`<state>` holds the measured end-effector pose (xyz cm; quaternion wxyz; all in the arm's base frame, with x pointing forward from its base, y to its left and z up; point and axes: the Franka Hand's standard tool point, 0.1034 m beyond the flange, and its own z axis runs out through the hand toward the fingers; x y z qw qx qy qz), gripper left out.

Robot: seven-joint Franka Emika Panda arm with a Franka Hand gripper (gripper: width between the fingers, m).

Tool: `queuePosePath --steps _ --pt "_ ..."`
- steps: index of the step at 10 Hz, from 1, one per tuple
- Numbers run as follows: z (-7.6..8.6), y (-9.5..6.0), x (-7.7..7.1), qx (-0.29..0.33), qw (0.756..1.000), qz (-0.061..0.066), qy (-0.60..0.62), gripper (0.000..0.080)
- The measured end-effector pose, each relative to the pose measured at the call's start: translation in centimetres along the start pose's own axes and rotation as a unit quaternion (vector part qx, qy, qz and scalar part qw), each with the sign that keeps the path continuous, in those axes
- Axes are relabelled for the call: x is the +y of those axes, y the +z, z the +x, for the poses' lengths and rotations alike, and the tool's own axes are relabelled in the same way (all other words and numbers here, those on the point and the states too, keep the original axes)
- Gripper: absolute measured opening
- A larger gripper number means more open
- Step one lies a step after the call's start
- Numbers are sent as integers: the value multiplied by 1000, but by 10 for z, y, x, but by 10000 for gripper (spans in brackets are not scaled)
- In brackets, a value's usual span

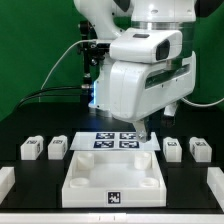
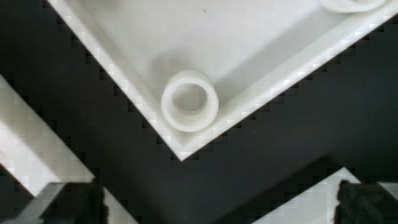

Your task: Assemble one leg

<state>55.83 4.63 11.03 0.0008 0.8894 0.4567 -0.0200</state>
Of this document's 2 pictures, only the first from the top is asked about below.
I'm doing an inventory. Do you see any white marker sheet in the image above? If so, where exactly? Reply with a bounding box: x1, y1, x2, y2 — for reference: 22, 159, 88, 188
70, 132, 160, 151

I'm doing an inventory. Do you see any white block right edge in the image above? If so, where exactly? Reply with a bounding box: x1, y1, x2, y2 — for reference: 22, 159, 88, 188
207, 167, 224, 212

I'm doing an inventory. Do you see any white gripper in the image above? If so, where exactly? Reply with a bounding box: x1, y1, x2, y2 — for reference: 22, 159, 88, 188
109, 53, 196, 143

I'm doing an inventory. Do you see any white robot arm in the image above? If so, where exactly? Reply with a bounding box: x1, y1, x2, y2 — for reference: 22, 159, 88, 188
73, 0, 224, 142

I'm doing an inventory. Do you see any white front rail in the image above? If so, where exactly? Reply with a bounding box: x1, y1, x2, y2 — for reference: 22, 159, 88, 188
0, 213, 224, 224

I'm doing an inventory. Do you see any white block edge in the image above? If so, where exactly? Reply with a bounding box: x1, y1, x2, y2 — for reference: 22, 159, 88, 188
207, 167, 224, 212
0, 167, 15, 204

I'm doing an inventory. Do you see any white cable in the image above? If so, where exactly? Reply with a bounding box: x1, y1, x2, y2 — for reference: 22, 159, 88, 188
38, 39, 98, 103

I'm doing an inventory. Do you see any black cable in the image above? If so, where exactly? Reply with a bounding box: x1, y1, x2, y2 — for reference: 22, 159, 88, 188
13, 85, 84, 114

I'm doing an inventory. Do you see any white block left edge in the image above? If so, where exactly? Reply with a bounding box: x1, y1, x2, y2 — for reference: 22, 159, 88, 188
0, 167, 15, 204

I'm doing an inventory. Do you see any white square tabletop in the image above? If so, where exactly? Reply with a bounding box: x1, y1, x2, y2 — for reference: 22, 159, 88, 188
62, 150, 167, 208

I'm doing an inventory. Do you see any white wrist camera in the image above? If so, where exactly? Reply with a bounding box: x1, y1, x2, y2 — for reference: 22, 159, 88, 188
109, 28, 183, 64

